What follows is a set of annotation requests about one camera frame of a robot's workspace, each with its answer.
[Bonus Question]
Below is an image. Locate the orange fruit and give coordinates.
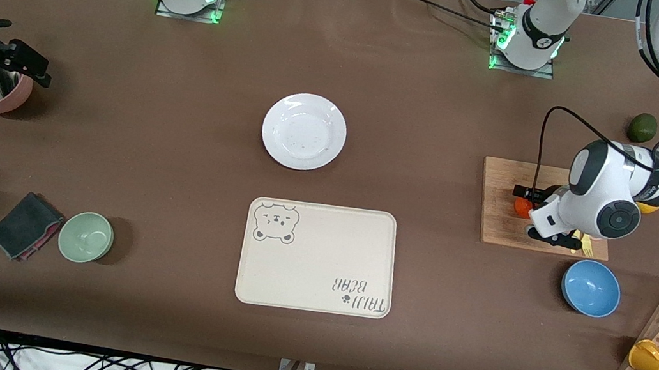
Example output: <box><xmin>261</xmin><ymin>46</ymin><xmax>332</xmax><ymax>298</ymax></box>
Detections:
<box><xmin>512</xmin><ymin>197</ymin><xmax>536</xmax><ymax>220</ymax></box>

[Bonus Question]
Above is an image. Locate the white round plate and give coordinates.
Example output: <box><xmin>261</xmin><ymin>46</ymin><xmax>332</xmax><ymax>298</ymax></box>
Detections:
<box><xmin>257</xmin><ymin>88</ymin><xmax>352</xmax><ymax>177</ymax></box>

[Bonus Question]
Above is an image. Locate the bamboo cutting board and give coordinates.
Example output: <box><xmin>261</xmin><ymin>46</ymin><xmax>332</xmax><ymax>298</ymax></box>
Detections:
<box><xmin>473</xmin><ymin>156</ymin><xmax>621</xmax><ymax>262</ymax></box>

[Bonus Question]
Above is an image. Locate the yellow plastic fork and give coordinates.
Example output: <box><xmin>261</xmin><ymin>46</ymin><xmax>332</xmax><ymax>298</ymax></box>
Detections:
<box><xmin>571</xmin><ymin>231</ymin><xmax>596</xmax><ymax>258</ymax></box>

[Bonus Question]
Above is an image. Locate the blue bowl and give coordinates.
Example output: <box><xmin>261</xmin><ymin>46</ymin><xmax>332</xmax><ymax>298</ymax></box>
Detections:
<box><xmin>557</xmin><ymin>256</ymin><xmax>626</xmax><ymax>321</ymax></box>

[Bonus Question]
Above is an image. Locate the dark green avocado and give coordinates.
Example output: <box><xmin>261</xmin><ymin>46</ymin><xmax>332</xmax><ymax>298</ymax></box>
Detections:
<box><xmin>625</xmin><ymin>111</ymin><xmax>659</xmax><ymax>146</ymax></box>

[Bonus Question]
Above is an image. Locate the dark grey folded cloth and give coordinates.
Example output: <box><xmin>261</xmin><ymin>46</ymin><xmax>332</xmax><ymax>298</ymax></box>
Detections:
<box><xmin>0</xmin><ymin>187</ymin><xmax>69</xmax><ymax>268</ymax></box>

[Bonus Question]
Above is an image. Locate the pale green bowl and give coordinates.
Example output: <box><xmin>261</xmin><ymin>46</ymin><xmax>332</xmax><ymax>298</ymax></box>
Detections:
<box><xmin>56</xmin><ymin>208</ymin><xmax>117</xmax><ymax>268</ymax></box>

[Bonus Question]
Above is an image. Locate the brown table cover sheet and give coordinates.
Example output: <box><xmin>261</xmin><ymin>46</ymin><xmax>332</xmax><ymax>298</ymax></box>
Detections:
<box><xmin>0</xmin><ymin>0</ymin><xmax>659</xmax><ymax>370</ymax></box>

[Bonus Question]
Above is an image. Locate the cream bear print tray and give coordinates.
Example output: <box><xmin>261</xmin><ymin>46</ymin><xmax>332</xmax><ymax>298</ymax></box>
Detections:
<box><xmin>232</xmin><ymin>192</ymin><xmax>405</xmax><ymax>324</ymax></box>

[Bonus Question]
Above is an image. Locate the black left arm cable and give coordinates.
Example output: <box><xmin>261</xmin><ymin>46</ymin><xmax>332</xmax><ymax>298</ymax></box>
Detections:
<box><xmin>530</xmin><ymin>0</ymin><xmax>659</xmax><ymax>222</ymax></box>

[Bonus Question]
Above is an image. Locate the black base cable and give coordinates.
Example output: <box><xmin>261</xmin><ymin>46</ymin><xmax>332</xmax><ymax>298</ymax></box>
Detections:
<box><xmin>392</xmin><ymin>0</ymin><xmax>510</xmax><ymax>33</ymax></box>

